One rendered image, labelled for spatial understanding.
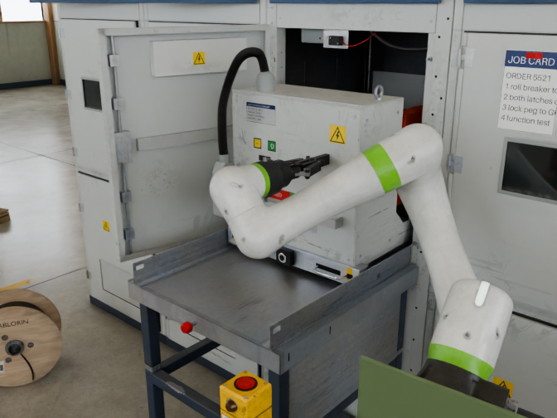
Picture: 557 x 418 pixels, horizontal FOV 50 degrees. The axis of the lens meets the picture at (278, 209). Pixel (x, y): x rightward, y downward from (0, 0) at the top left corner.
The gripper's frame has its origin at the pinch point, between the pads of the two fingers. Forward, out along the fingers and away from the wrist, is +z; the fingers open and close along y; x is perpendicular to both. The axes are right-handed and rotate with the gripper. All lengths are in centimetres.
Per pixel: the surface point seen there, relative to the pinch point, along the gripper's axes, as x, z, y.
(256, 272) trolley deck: -38.4, -6.0, -19.7
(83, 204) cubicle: -60, 30, -181
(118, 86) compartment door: 18, -23, -61
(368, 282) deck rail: -35.8, 6.7, 13.8
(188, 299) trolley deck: -38, -32, -22
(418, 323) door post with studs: -59, 31, 18
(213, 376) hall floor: -123, 28, -81
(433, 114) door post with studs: 11.1, 31.5, 17.6
